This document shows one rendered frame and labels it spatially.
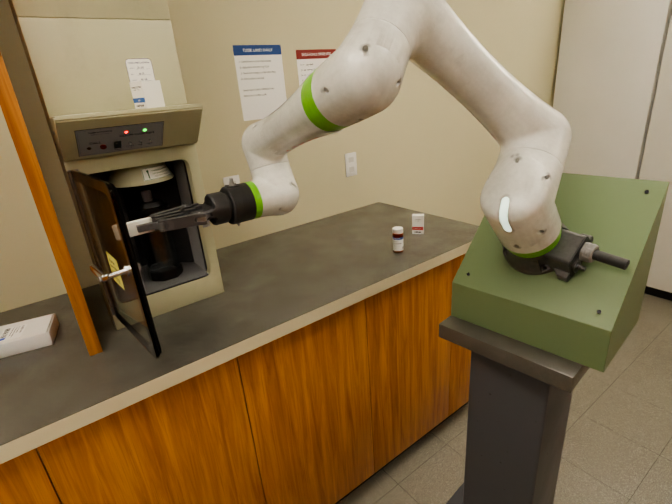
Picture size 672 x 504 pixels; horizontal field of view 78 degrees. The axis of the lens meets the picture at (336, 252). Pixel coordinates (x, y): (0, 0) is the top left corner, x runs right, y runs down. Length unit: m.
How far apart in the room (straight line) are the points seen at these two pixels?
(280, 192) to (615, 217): 0.76
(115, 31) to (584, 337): 1.25
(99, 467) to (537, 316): 1.05
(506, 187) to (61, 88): 1.00
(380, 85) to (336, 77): 0.07
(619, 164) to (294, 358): 2.72
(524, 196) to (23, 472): 1.15
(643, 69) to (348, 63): 2.80
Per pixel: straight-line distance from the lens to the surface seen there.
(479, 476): 1.44
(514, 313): 1.05
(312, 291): 1.29
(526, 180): 0.88
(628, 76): 3.38
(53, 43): 1.20
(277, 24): 1.89
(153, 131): 1.15
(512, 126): 0.92
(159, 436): 1.19
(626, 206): 1.11
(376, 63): 0.69
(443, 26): 0.83
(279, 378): 1.27
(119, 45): 1.22
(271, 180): 1.03
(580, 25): 3.52
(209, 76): 1.74
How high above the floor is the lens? 1.52
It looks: 22 degrees down
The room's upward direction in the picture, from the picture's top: 5 degrees counter-clockwise
